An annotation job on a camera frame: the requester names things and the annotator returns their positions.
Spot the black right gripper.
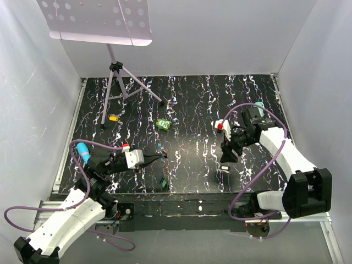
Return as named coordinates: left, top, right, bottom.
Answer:
left=219, top=129, right=257, bottom=163

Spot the chain of silver keyrings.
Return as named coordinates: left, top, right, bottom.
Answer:
left=162, top=161, right=171, bottom=184

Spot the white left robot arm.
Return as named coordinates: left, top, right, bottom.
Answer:
left=14, top=142, right=167, bottom=263

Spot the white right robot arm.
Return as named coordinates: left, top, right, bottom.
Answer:
left=213, top=103, right=332, bottom=221

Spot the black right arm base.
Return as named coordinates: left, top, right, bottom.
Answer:
left=233, top=203, right=272, bottom=240

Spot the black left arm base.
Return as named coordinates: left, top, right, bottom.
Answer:
left=106, top=202, right=134, bottom=228

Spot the yellow key tag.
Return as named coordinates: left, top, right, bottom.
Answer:
left=108, top=114, right=120, bottom=122

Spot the mint green marker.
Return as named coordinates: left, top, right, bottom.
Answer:
left=255, top=102, right=265, bottom=117

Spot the cyan blue marker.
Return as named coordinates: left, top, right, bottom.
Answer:
left=76, top=142, right=91, bottom=164

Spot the white music stand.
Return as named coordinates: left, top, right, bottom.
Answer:
left=37, top=0, right=164, bottom=128

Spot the aluminium frame rail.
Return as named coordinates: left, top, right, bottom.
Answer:
left=52, top=78, right=87, bottom=193

